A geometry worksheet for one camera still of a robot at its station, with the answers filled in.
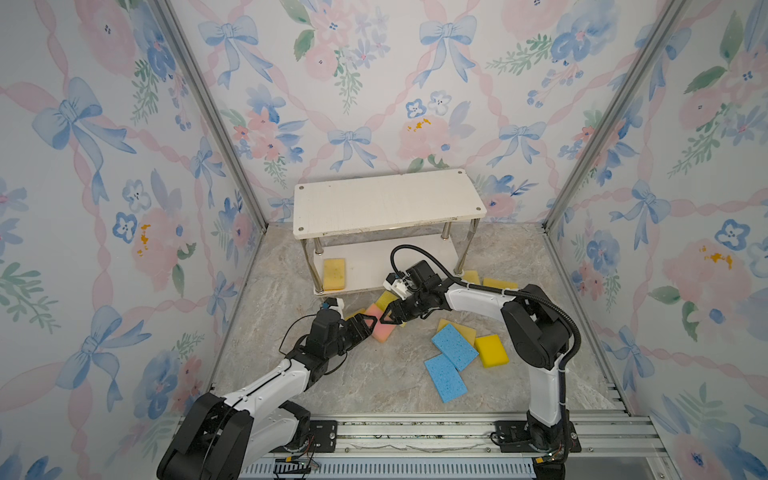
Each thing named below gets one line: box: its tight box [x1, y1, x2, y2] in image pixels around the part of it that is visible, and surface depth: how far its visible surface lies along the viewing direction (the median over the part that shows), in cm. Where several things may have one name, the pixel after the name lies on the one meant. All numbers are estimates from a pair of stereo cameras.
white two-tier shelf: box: [292, 169, 487, 295], surface depth 82 cm
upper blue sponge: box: [431, 323, 479, 372], surface depth 87 cm
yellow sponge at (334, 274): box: [323, 258, 345, 291], surface depth 97 cm
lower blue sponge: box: [424, 353, 468, 403], surface depth 84 cm
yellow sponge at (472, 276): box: [463, 270, 481, 285], surface depth 106 cm
